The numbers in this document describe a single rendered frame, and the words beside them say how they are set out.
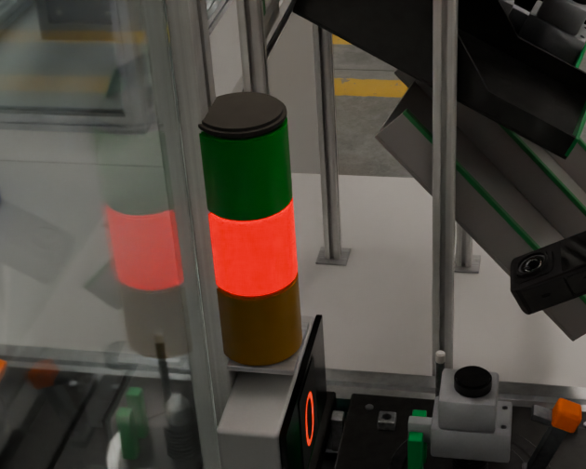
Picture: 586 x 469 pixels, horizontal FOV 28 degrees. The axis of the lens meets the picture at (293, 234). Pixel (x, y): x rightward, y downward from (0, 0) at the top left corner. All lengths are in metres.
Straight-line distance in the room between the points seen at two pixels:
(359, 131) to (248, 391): 3.10
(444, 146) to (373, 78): 3.10
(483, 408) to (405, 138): 0.29
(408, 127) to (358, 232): 0.51
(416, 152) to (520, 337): 0.36
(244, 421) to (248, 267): 0.09
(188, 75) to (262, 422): 0.21
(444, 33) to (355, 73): 3.19
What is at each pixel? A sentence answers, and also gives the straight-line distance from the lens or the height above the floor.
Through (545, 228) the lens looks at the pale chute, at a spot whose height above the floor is 1.04.
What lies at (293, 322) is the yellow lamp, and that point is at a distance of 0.69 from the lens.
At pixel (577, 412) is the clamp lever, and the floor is 1.07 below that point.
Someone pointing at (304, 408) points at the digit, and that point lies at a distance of 0.72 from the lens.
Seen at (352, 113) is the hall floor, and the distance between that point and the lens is 3.90.
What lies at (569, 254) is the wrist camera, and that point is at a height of 1.22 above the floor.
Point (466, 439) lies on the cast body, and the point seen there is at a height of 1.05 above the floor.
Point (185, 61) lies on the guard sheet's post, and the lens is 0.61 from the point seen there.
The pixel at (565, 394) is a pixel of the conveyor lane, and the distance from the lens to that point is 1.15.
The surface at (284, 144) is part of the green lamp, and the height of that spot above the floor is 1.40.
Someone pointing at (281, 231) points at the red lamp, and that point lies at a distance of 0.65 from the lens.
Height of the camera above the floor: 1.68
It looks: 31 degrees down
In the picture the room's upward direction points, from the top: 4 degrees counter-clockwise
